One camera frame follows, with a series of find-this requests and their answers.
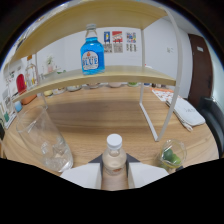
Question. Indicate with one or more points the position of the white fabric pouch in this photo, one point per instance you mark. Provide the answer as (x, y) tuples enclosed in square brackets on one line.
[(188, 113)]

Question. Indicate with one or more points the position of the green cup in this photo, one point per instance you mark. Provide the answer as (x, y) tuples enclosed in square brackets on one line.
[(133, 84)]

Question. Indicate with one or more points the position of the multicolour wall poster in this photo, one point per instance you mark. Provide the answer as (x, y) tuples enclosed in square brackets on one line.
[(131, 40)]

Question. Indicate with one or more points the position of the black office chair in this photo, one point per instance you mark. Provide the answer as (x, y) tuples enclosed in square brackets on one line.
[(213, 123)]

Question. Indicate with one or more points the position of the teal cup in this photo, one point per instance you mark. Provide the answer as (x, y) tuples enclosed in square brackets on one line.
[(6, 117)]

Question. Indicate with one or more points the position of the orange printed paper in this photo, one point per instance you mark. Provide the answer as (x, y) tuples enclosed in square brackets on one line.
[(160, 94)]

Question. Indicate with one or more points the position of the clear drinking glass with ice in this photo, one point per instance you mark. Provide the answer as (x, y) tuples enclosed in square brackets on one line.
[(50, 143)]

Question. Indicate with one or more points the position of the clear bottle white cap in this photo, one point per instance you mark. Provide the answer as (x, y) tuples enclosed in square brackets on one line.
[(114, 160)]

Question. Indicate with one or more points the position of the glass vase with flowers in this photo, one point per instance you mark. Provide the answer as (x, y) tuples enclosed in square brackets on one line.
[(50, 65)]

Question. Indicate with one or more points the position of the blue liquid glass bottle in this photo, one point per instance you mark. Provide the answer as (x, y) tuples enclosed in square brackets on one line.
[(92, 55)]

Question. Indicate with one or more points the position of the clear bottle orange label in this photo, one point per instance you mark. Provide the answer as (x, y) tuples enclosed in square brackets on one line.
[(31, 78)]

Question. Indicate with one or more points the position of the blue wall poster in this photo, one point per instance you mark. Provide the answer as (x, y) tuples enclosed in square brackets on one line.
[(107, 38)]

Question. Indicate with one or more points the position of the blue and white bottle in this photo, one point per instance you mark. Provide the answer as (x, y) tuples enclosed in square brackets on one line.
[(18, 106)]

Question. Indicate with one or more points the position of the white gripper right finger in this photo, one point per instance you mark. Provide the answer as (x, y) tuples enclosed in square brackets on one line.
[(146, 173)]

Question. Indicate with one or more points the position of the glass cup with limes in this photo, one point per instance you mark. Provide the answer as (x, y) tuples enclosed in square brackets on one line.
[(171, 156)]

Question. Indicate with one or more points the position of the brown wooden door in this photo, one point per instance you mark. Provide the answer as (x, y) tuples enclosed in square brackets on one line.
[(200, 70)]

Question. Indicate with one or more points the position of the two-tier wooden shelf rack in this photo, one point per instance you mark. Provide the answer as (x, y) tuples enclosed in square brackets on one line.
[(100, 76)]

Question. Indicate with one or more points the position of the white wall switch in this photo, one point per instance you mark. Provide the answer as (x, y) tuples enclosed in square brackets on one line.
[(170, 50)]

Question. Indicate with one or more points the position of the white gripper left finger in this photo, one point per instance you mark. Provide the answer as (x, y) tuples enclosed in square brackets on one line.
[(81, 175)]

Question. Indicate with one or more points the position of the red wall poster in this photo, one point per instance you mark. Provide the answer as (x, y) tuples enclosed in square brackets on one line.
[(117, 38)]

